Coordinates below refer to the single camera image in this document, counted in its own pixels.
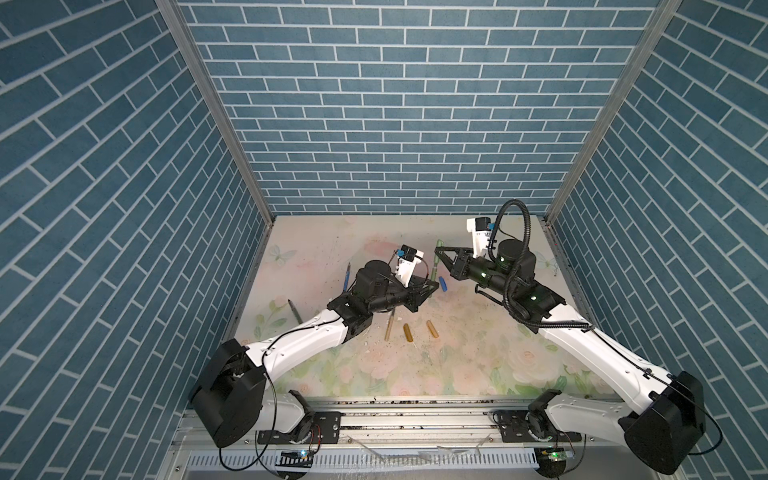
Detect aluminium mounting rail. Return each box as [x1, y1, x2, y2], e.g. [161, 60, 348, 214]
[158, 398, 659, 479]

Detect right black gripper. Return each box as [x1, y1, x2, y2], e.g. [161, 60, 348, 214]
[435, 246, 515, 301]

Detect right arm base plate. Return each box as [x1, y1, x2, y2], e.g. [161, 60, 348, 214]
[490, 409, 582, 444]

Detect tan pen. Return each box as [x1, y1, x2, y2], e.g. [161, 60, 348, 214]
[384, 308, 396, 342]

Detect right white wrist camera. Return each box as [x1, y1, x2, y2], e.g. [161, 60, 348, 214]
[466, 217, 494, 258]

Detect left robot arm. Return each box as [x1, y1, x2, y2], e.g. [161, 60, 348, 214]
[189, 260, 440, 448]

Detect green pen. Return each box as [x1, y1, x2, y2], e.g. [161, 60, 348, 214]
[430, 256, 440, 282]
[288, 299, 303, 325]

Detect dark yellow pen cap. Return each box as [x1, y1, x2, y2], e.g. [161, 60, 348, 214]
[403, 324, 414, 343]

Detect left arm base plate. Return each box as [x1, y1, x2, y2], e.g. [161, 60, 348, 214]
[257, 411, 342, 446]

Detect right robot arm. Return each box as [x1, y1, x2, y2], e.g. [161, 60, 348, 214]
[434, 199, 714, 475]

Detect blue pen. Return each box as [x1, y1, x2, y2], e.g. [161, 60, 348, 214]
[342, 262, 351, 292]

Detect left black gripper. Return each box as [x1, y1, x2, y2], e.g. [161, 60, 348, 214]
[366, 275, 439, 315]

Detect floral table mat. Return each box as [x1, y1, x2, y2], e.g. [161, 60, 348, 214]
[235, 215, 612, 399]

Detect tan pen cap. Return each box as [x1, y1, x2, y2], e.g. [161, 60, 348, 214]
[426, 320, 439, 339]

